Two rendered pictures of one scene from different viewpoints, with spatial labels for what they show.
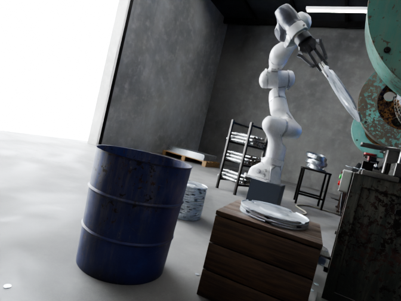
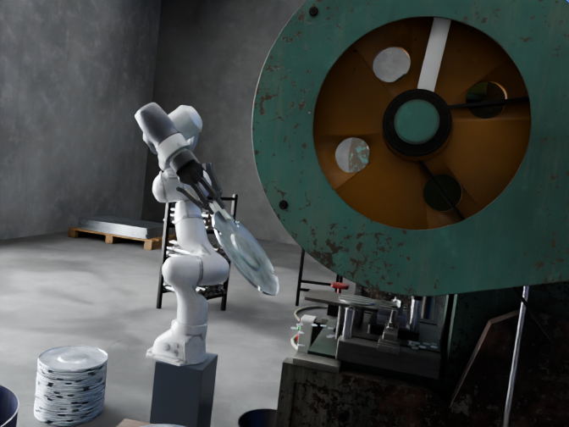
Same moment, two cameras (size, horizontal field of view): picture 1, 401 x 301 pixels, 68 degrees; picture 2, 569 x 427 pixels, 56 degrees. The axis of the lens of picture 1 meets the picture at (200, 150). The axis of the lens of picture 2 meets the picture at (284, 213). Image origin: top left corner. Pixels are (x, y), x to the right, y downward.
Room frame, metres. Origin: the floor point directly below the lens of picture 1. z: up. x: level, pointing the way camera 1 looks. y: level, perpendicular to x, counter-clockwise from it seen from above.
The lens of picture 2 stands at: (-0.16, -0.31, 1.19)
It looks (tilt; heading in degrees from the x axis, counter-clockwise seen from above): 5 degrees down; 347
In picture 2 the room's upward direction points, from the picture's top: 7 degrees clockwise
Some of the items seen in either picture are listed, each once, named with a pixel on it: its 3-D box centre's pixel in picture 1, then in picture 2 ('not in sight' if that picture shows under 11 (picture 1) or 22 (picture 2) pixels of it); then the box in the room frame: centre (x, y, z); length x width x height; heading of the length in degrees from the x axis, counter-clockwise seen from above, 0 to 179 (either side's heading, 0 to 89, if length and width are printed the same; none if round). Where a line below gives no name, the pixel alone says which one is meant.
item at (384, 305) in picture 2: not in sight; (392, 313); (1.43, -1.08, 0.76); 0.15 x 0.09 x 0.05; 153
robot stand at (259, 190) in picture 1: (259, 217); (182, 414); (1.79, -0.45, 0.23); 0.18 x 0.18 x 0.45; 67
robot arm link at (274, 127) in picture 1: (274, 137); (185, 288); (1.78, -0.41, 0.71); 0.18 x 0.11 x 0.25; 110
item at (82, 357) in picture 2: (189, 183); (74, 357); (2.28, 0.02, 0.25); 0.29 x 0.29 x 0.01
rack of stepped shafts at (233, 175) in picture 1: (242, 157); (196, 250); (4.03, -0.58, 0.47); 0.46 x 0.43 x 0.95; 43
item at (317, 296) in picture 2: (385, 160); (340, 316); (1.51, -0.92, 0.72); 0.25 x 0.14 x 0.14; 63
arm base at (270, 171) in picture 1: (264, 168); (179, 337); (1.81, -0.41, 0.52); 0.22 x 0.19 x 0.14; 67
